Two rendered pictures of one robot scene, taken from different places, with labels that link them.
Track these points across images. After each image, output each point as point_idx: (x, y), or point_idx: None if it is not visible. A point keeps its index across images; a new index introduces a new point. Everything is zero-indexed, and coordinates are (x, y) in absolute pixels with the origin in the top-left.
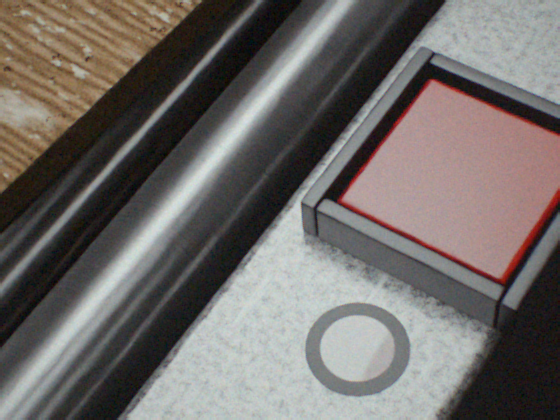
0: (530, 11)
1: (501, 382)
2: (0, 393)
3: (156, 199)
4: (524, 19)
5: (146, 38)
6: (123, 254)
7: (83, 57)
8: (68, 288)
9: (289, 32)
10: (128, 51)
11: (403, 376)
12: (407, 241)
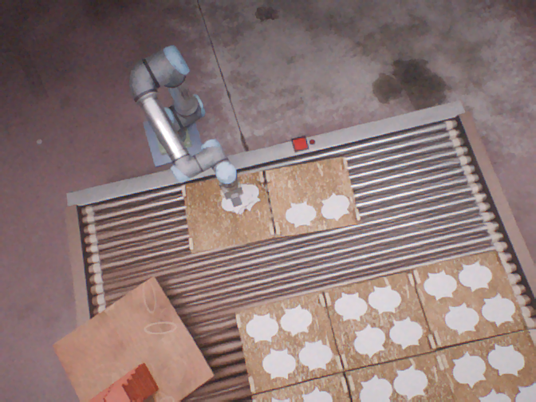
0: (285, 151)
1: None
2: (329, 152)
3: (314, 156)
4: (285, 151)
5: (308, 163)
6: (318, 155)
7: (312, 165)
8: (322, 155)
9: (298, 161)
10: (309, 163)
11: (311, 139)
12: (306, 142)
